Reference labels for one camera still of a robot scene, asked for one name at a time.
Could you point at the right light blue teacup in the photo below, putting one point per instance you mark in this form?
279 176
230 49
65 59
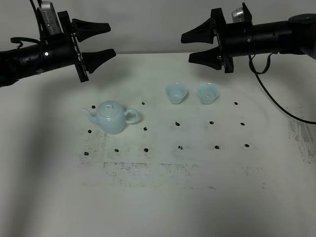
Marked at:
207 93

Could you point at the left light blue teacup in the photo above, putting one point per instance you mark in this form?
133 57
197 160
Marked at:
176 92

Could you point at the light blue porcelain teapot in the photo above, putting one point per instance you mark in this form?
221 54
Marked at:
112 117

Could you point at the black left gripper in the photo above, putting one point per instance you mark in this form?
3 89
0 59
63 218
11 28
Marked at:
84 30

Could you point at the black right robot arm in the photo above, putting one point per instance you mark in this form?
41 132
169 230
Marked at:
297 36

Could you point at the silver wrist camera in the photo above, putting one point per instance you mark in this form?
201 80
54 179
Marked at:
49 17
241 14

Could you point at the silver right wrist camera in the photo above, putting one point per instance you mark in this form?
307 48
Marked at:
241 14

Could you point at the light blue teacup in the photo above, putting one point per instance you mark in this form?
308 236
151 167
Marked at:
176 92
207 93

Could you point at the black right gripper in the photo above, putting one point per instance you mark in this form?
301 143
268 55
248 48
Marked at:
214 57

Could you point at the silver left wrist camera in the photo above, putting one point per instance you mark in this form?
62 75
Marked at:
49 17

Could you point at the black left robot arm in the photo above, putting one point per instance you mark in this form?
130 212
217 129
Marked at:
57 48

